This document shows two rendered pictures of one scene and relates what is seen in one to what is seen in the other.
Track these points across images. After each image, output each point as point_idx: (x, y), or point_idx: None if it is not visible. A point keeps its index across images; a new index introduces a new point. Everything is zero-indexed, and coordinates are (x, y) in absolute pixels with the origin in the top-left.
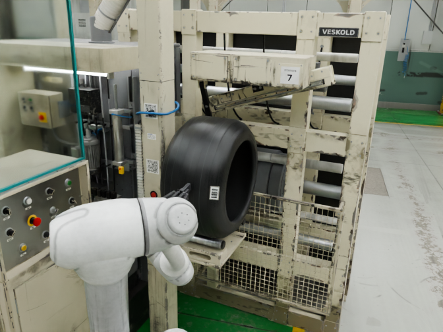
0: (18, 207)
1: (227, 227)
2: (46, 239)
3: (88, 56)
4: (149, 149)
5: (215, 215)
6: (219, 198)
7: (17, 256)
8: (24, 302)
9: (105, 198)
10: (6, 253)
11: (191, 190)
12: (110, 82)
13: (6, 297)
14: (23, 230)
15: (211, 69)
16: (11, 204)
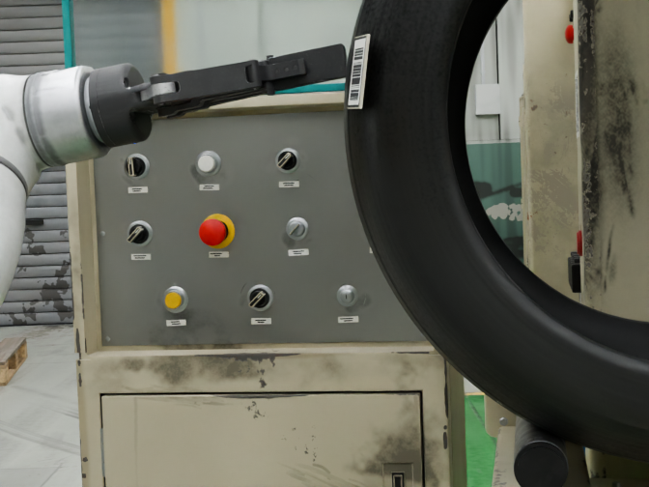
0: (177, 173)
1: (508, 337)
2: (262, 316)
3: None
4: (575, 26)
5: (386, 214)
6: (388, 110)
7: (156, 319)
8: (126, 457)
9: (580, 294)
10: (125, 291)
11: None
12: None
13: (78, 405)
14: (184, 250)
15: None
16: (157, 156)
